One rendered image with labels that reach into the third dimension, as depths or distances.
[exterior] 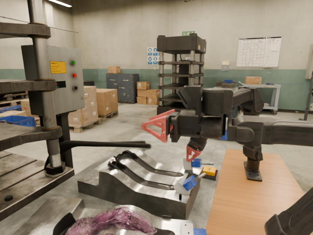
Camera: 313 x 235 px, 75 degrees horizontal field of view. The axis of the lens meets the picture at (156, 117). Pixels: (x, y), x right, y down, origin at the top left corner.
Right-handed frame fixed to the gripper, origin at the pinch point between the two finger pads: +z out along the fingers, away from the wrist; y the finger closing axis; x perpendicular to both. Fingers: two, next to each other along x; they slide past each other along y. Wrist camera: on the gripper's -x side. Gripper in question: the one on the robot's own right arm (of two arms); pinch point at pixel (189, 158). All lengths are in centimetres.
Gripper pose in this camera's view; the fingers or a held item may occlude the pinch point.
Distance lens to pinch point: 96.4
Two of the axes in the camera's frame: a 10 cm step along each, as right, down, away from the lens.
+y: -3.9, 1.3, -9.1
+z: -3.8, 8.8, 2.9
